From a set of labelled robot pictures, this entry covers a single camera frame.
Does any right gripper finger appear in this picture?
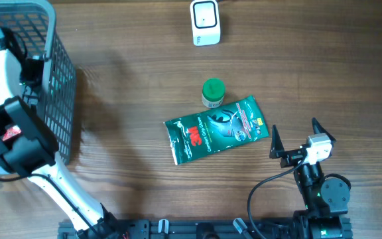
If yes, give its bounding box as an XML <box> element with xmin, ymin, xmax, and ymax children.
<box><xmin>312</xmin><ymin>118</ymin><xmax>336</xmax><ymax>143</ymax></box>
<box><xmin>269</xmin><ymin>125</ymin><xmax>285</xmax><ymax>159</ymax></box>

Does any green lid small jar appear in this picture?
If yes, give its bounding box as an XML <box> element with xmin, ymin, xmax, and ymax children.
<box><xmin>202</xmin><ymin>78</ymin><xmax>226</xmax><ymax>108</ymax></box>

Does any green 3M gloves packet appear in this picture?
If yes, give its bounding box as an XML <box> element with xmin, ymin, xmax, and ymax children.
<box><xmin>164</xmin><ymin>96</ymin><xmax>269</xmax><ymax>165</ymax></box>

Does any red small snack packet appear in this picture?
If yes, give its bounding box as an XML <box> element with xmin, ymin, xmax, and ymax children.
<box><xmin>2</xmin><ymin>125</ymin><xmax>21</xmax><ymax>141</ymax></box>

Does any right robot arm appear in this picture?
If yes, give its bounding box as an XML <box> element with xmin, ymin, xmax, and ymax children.
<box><xmin>269</xmin><ymin>118</ymin><xmax>353</xmax><ymax>239</ymax></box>

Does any white barcode scanner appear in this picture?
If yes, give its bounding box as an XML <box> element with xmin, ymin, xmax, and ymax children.
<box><xmin>190</xmin><ymin>0</ymin><xmax>221</xmax><ymax>46</ymax></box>

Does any grey plastic mesh basket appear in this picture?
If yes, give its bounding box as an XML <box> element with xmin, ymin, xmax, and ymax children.
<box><xmin>0</xmin><ymin>1</ymin><xmax>76</xmax><ymax>164</ymax></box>

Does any right black camera cable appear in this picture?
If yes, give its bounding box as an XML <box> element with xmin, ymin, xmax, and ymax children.
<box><xmin>246</xmin><ymin>158</ymin><xmax>308</xmax><ymax>239</ymax></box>

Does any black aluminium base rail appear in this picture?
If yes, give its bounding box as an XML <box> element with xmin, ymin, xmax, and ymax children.
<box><xmin>57</xmin><ymin>217</ymin><xmax>353</xmax><ymax>239</ymax></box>

